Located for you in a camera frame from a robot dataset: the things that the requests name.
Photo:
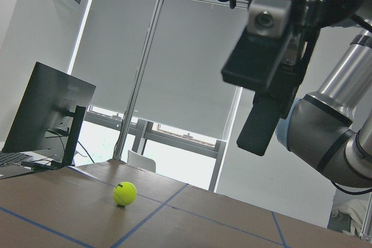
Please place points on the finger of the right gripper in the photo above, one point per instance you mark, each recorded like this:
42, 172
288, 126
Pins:
275, 103

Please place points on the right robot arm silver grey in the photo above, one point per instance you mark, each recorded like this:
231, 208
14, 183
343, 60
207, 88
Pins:
271, 58

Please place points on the black computer monitor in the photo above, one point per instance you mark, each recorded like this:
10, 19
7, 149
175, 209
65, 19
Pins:
49, 118

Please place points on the black keyboard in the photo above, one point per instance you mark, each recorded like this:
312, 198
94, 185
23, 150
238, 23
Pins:
13, 158

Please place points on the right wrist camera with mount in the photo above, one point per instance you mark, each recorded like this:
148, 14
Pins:
268, 18

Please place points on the aluminium frame post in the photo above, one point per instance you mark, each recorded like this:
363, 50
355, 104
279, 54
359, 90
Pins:
125, 123

